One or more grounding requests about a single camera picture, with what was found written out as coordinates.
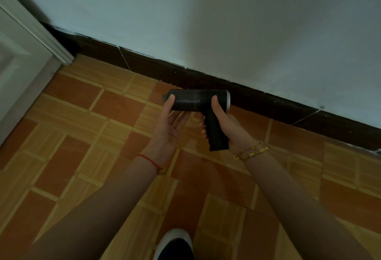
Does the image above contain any white shoe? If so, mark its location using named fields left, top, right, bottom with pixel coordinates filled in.
left=152, top=228, right=194, bottom=260

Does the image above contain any person's left forearm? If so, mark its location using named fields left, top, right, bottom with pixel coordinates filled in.
left=20, top=155, right=167, bottom=260

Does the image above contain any dark baseboard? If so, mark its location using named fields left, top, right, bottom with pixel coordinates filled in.
left=41, top=22, right=381, bottom=152

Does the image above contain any gold bar link bracelet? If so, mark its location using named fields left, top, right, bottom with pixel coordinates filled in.
left=239, top=146, right=270, bottom=161

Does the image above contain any white door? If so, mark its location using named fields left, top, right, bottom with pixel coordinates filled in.
left=0, top=6, right=62, bottom=146

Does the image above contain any person's right forearm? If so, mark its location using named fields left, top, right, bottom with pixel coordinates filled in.
left=242, top=149, right=374, bottom=260

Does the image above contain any black hair dryer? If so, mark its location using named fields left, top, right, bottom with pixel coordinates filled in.
left=162, top=89, right=231, bottom=152

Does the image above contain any person's right hand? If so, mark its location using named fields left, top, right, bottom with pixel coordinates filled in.
left=200, top=95, right=268, bottom=161

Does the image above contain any thin gold chain bracelet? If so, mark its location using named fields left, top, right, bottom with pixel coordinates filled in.
left=233, top=143, right=263, bottom=160

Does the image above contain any red string bracelet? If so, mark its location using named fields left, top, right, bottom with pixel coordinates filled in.
left=137, top=153, right=166, bottom=176

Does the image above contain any person's left hand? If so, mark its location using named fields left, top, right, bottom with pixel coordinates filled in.
left=139, top=94, right=191, bottom=167

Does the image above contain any white door frame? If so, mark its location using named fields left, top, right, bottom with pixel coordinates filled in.
left=0, top=0, right=75, bottom=65

